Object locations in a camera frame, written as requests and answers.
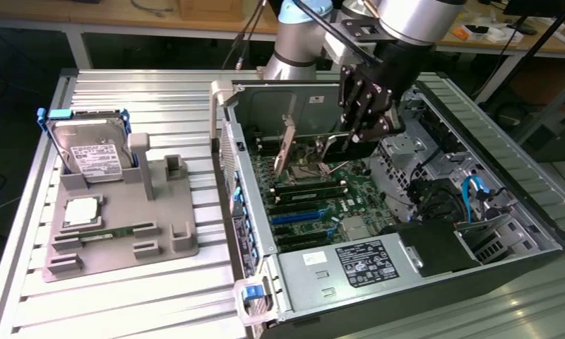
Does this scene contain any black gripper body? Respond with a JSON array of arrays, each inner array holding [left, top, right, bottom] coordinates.
[[357, 40, 435, 105]]

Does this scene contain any graphics card with metal bracket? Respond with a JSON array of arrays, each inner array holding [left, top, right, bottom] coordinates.
[[272, 112, 380, 177]]

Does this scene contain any perforated metal disk bay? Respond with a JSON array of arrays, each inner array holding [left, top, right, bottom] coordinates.
[[371, 118, 451, 213]]

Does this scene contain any open black PC case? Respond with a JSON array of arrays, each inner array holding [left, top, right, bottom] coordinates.
[[209, 79, 565, 339]]

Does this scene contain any wooden desk with white legs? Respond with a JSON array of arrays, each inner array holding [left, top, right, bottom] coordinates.
[[0, 0, 284, 70], [435, 0, 565, 103]]

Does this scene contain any green motherboard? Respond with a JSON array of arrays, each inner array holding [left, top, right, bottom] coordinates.
[[247, 136, 401, 254]]

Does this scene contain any CPU socket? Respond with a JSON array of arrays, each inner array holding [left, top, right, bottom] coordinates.
[[287, 162, 329, 185]]

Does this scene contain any long black expansion slot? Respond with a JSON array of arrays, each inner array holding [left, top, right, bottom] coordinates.
[[267, 198, 323, 216], [275, 230, 333, 249]]

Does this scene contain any black monitor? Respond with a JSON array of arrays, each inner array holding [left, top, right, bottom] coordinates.
[[503, 0, 565, 36]]

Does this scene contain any brown cardboard box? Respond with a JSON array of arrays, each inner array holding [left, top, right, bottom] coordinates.
[[177, 0, 244, 23]]

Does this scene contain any black floor box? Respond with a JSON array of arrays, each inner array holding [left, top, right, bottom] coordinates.
[[532, 114, 565, 163]]

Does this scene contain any black plastic air shroud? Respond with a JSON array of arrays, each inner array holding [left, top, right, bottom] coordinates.
[[380, 221, 484, 278]]

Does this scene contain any grey power supply unit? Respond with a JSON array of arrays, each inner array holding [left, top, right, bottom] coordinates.
[[275, 234, 428, 314]]

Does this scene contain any silver hard disk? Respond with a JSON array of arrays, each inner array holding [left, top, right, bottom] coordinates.
[[47, 118, 136, 184]]

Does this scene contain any blue case release latch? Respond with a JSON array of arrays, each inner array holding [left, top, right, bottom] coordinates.
[[243, 285, 265, 302]]

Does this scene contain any grey parts rack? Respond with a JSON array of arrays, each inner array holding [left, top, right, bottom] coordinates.
[[40, 132, 201, 283]]

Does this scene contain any blue disk carrier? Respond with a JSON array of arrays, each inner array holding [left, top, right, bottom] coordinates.
[[36, 108, 137, 169]]

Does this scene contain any green RAM stick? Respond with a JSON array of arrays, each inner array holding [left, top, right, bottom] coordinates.
[[77, 227, 137, 243]]

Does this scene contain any silver CPU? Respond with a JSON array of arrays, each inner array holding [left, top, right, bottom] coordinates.
[[63, 198, 101, 227]]

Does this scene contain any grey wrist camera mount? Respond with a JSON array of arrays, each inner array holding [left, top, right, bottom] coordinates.
[[323, 19, 383, 66]]

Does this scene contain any black camera cable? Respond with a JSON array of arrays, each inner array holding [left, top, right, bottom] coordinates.
[[292, 0, 383, 66]]

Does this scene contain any black hanging robot cable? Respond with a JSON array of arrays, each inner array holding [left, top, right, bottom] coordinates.
[[220, 0, 271, 71]]

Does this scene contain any black wire bundle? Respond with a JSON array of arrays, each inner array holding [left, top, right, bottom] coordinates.
[[404, 178, 461, 227]]

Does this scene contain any light blue wire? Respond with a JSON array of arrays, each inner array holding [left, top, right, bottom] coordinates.
[[460, 174, 485, 224]]

